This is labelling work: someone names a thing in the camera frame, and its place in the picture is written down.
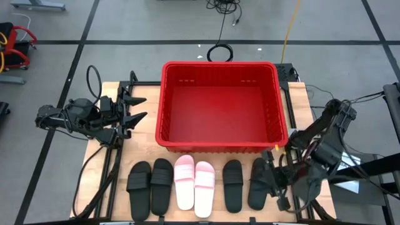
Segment thin white cable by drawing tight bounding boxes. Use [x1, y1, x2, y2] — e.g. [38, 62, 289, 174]
[11, 12, 32, 42]

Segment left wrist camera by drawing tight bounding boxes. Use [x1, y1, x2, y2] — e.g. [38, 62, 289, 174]
[99, 96, 114, 118]

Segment black cable beside table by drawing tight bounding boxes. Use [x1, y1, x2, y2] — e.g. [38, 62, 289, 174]
[72, 144, 106, 218]

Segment coiled black cable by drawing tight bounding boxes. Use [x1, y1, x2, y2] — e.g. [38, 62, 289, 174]
[206, 43, 234, 63]

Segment black power strip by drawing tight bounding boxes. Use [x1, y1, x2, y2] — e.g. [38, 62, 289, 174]
[274, 62, 299, 83]

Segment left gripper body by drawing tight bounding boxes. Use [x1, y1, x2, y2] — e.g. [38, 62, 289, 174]
[111, 86, 132, 141]

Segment red plastic bin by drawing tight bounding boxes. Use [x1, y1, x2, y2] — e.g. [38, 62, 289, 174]
[155, 61, 290, 154]

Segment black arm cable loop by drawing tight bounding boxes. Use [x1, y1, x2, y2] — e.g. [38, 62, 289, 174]
[86, 64, 103, 103]

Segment grey metal bar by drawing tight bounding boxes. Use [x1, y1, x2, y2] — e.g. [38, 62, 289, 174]
[0, 74, 26, 86]
[10, 0, 67, 12]

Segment tangled black cable pile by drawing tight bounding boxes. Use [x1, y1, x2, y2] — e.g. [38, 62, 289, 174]
[205, 0, 243, 27]

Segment red wheeled cart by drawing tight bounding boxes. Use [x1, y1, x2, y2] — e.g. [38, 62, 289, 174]
[0, 21, 38, 71]

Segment black aluminium frame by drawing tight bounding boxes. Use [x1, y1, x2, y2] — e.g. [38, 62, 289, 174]
[279, 80, 335, 221]
[79, 70, 163, 219]

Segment black metal beam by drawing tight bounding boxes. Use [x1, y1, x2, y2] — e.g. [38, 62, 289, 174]
[326, 152, 400, 185]

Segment white paper sheet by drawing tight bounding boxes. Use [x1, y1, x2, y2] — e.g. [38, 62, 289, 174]
[327, 151, 363, 194]

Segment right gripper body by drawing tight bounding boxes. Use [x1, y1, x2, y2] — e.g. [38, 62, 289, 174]
[261, 149, 295, 212]

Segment pink slide sandal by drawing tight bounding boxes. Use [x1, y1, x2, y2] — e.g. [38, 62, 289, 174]
[173, 154, 196, 211]
[194, 161, 216, 219]

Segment long yellow cable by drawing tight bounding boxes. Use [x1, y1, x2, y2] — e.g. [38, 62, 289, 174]
[280, 0, 303, 64]

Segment black slide sandal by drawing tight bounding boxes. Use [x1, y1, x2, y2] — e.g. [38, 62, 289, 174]
[150, 157, 174, 216]
[247, 157, 273, 211]
[222, 159, 244, 214]
[126, 161, 153, 223]

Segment black caster base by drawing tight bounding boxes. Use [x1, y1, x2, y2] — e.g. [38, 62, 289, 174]
[0, 101, 11, 124]

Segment dark grey padded pole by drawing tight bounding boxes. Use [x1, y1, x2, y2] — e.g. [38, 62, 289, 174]
[382, 82, 400, 144]

